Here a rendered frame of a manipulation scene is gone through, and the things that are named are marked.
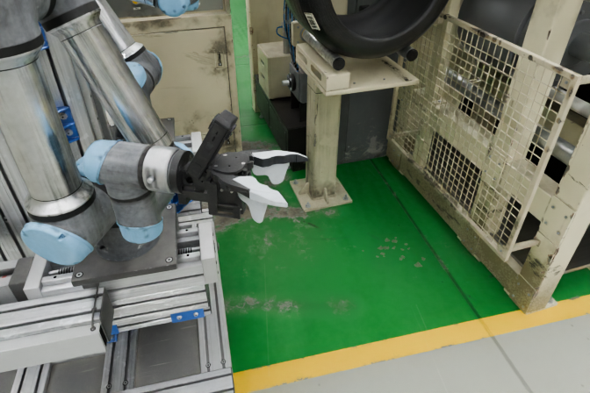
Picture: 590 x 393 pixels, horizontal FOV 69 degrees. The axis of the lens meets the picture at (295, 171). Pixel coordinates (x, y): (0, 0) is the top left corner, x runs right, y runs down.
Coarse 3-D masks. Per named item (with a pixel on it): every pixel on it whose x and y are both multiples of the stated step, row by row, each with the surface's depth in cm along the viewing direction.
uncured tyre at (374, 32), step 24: (288, 0) 144; (312, 0) 130; (384, 0) 166; (408, 0) 164; (432, 0) 143; (336, 24) 136; (360, 24) 168; (384, 24) 167; (408, 24) 159; (432, 24) 150; (336, 48) 144; (360, 48) 144; (384, 48) 146
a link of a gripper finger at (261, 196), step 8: (240, 176) 63; (248, 176) 63; (248, 184) 61; (256, 184) 61; (256, 192) 60; (264, 192) 60; (272, 192) 60; (248, 200) 63; (256, 200) 60; (264, 200) 60; (272, 200) 59; (280, 200) 59; (256, 208) 62; (264, 208) 61; (256, 216) 63
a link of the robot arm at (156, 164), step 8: (152, 152) 68; (160, 152) 68; (168, 152) 68; (144, 160) 67; (152, 160) 67; (160, 160) 67; (168, 160) 67; (144, 168) 67; (152, 168) 67; (160, 168) 66; (168, 168) 67; (144, 176) 67; (152, 176) 67; (160, 176) 67; (168, 176) 67; (152, 184) 68; (160, 184) 67; (168, 184) 67; (168, 192) 69
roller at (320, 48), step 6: (306, 36) 167; (312, 36) 164; (312, 42) 162; (318, 42) 159; (318, 48) 157; (324, 48) 153; (324, 54) 152; (330, 54) 149; (336, 54) 147; (330, 60) 147; (336, 60) 145; (342, 60) 145; (336, 66) 146; (342, 66) 147
